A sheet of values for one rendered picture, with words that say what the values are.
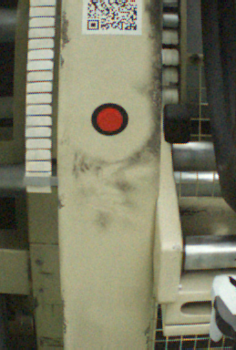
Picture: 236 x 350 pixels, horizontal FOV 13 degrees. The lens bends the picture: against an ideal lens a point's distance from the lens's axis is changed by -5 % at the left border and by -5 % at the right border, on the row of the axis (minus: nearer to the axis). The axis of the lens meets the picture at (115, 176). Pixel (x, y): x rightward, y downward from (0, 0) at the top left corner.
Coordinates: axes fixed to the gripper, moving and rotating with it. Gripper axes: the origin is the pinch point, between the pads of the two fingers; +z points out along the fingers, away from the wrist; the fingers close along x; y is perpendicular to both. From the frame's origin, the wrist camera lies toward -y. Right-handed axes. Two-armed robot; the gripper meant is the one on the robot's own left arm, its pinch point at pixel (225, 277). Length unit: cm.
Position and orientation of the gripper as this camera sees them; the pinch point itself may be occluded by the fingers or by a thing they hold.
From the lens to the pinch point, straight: 103.8
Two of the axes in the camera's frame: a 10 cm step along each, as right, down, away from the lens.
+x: 9.1, -0.4, 4.1
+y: -1.4, 9.0, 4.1
